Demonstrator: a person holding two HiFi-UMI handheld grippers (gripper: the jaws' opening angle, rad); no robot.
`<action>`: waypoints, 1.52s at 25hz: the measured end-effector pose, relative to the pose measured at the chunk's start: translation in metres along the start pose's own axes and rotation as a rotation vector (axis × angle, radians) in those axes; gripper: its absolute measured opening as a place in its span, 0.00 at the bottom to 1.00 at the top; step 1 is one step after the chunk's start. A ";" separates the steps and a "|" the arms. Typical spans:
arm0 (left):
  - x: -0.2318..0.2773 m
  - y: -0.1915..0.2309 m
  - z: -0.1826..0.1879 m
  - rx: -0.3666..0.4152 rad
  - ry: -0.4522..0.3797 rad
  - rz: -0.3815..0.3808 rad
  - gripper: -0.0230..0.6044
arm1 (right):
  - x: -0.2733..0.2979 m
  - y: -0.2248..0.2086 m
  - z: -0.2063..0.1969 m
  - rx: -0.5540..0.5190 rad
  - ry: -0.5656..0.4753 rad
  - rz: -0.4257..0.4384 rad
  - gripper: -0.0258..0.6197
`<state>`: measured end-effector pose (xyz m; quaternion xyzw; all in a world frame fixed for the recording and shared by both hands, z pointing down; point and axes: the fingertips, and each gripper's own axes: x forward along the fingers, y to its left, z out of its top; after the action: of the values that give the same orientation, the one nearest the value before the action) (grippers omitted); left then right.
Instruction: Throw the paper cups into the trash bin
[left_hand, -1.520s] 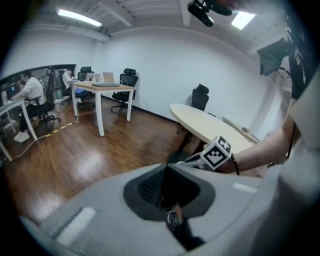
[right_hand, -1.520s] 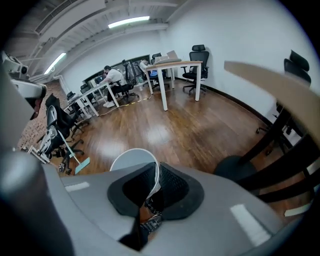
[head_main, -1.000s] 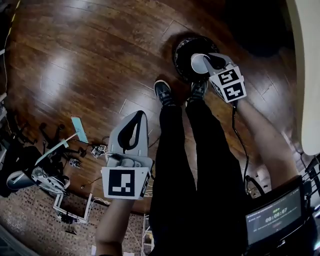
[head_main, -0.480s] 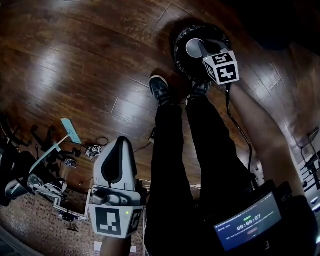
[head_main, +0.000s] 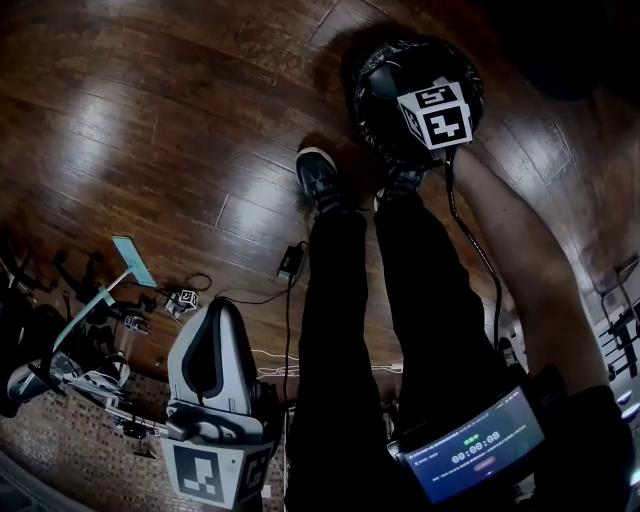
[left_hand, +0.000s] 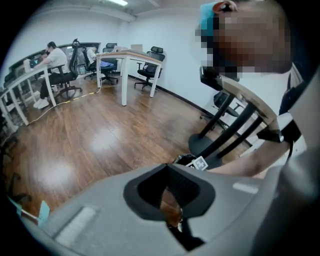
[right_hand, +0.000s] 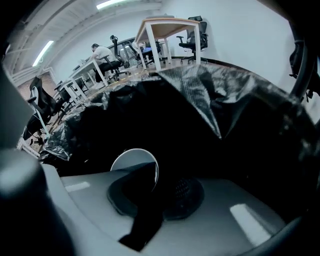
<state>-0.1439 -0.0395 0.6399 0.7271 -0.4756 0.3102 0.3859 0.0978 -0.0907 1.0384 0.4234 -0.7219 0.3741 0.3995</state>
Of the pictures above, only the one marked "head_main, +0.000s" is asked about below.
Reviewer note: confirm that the grey clog shoe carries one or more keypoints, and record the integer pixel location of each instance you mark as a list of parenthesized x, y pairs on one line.
[(27, 382)]

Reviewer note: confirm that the spare gripper on floor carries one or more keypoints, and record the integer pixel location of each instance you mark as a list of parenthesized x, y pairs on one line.
[(184, 302), (135, 324)]

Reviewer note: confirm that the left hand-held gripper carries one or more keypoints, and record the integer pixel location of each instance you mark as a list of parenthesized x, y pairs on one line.
[(200, 465)]

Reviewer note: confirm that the person's right grey shoe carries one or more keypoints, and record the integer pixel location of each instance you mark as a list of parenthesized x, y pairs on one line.
[(402, 182)]

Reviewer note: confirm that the black trash bin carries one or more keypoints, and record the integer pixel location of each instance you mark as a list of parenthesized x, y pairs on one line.
[(370, 130)]

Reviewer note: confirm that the teal flat mop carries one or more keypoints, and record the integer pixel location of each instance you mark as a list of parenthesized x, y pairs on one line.
[(132, 260)]

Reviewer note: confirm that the chest-mounted black screen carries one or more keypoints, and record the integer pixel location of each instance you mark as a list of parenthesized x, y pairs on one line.
[(470, 450)]

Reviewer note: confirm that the person's right forearm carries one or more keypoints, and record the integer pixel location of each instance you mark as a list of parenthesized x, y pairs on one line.
[(525, 240)]

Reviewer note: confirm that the person's navy shirt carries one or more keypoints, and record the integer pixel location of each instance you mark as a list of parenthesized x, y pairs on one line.
[(590, 450)]

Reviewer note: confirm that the person's grey shoe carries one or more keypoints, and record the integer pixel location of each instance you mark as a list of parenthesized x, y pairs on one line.
[(320, 175), (402, 182)]

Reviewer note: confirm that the black charger box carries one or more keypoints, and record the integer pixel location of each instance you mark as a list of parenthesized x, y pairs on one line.
[(292, 260)]

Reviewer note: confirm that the person's black trousers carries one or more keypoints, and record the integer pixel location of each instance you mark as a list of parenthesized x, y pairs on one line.
[(340, 350)]

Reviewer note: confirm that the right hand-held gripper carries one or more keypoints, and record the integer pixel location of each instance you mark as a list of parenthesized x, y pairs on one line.
[(445, 125)]

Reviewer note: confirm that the person's left grey shoe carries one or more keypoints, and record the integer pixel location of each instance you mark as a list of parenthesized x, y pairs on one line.
[(320, 175)]

